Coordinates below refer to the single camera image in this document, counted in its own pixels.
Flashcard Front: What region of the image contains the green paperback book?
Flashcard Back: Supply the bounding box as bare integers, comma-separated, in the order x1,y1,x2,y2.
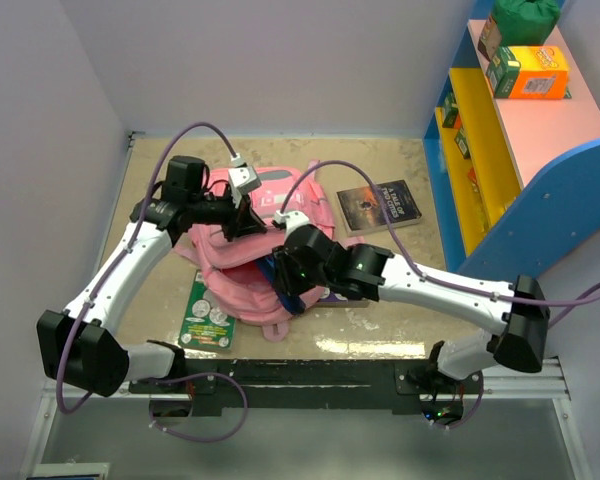
178,271,236,351

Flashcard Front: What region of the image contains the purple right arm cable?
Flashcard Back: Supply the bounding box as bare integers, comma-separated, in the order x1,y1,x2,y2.
278,159,600,329

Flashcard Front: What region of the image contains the orange packet on shelf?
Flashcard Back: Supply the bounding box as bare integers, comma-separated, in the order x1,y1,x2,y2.
466,167,487,224

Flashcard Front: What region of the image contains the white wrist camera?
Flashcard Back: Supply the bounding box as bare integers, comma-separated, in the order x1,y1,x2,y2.
228,155,261,205
272,210,311,237

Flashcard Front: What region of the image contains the green cloth bag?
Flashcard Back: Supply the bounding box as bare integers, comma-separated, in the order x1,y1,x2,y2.
492,0,561,46

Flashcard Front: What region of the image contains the orange green crayon box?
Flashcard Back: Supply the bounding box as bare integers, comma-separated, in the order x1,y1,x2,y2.
486,45,570,100

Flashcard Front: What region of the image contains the blue pencil case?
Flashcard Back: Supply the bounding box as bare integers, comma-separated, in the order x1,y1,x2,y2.
255,255,305,315

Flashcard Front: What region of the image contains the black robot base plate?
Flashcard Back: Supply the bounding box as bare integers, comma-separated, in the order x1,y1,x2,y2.
129,359,480,420

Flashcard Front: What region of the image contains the small green box upper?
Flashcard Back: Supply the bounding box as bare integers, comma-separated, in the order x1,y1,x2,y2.
441,90,461,129

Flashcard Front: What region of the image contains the brown card box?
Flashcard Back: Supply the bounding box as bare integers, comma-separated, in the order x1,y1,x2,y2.
478,13,502,61

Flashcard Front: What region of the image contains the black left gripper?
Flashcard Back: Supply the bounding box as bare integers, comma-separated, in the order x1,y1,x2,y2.
189,187,267,242

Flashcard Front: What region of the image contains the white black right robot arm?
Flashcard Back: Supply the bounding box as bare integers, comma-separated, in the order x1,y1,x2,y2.
273,225,549,393

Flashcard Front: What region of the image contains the pink student backpack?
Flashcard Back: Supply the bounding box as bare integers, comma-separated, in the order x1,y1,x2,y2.
175,166,327,341

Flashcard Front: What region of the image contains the dark novel book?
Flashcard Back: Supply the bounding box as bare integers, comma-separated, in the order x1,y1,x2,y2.
336,180,422,236

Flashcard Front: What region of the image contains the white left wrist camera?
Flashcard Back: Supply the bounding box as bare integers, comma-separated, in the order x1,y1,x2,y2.
228,155,261,205

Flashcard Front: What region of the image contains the small green box lower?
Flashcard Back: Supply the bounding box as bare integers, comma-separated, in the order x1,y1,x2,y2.
454,126,471,159

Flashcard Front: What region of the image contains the purple paperback book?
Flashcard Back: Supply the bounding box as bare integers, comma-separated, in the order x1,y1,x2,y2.
317,288,369,308

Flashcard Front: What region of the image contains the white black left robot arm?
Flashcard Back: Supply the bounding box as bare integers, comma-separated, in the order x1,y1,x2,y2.
36,156,266,397

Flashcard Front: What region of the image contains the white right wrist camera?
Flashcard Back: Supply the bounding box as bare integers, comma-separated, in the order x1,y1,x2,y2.
272,210,311,237

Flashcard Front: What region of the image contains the small green box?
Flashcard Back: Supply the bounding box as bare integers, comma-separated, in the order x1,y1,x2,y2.
441,90,461,129
454,126,471,159

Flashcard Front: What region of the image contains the blue yellow pink shelf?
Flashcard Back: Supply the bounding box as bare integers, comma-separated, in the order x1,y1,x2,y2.
423,1,600,280

